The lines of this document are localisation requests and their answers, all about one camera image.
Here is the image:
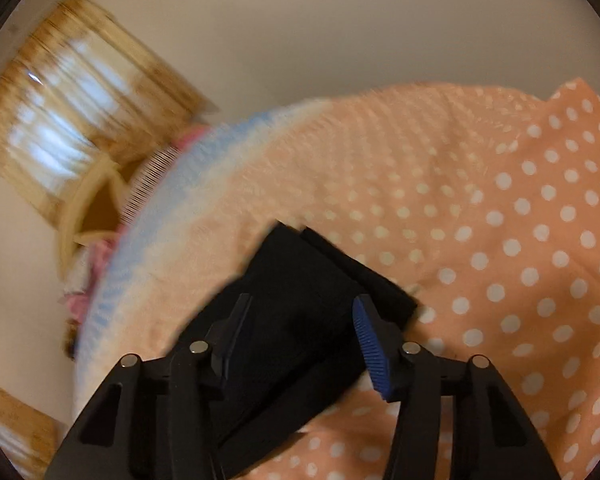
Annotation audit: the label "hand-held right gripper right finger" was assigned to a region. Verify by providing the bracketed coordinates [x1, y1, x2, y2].
[352, 294, 563, 480]

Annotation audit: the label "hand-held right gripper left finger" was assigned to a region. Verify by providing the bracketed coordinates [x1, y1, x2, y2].
[45, 292, 255, 480]

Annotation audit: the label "black pants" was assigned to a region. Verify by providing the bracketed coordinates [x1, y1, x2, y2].
[172, 220, 420, 480]

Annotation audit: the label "pink pillow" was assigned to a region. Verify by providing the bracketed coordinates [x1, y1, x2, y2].
[62, 125, 213, 318]

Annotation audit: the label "brown fuzzy object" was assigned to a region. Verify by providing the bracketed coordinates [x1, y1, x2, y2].
[62, 317, 83, 361]

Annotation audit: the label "orange polka dot blanket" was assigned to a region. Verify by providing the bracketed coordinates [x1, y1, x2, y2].
[72, 77, 600, 480]

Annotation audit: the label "striped pillow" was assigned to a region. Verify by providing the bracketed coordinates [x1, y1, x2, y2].
[120, 147, 181, 221]

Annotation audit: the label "cream wooden headboard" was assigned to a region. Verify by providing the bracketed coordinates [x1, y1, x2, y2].
[55, 152, 131, 273]

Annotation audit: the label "yellow patterned curtain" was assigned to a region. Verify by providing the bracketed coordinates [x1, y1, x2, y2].
[0, 375, 68, 478]
[0, 0, 221, 211]

